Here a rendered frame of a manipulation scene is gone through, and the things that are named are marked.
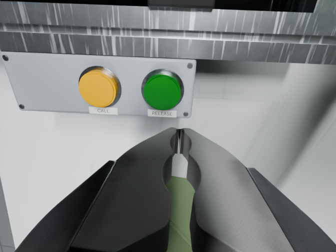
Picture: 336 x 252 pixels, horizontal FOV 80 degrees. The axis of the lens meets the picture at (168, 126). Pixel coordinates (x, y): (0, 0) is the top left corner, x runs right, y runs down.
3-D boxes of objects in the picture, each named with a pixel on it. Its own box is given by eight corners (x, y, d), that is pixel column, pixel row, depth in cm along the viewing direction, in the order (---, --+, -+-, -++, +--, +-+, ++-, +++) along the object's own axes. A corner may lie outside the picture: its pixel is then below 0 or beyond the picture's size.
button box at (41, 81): (188, 101, 29) (191, 120, 24) (46, 94, 30) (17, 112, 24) (193, 50, 26) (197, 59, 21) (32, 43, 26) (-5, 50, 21)
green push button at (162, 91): (179, 104, 24) (179, 111, 22) (146, 103, 24) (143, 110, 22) (181, 71, 22) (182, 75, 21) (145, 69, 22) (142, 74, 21)
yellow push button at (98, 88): (121, 102, 24) (116, 108, 23) (88, 100, 24) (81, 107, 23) (118, 68, 22) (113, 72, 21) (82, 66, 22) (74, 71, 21)
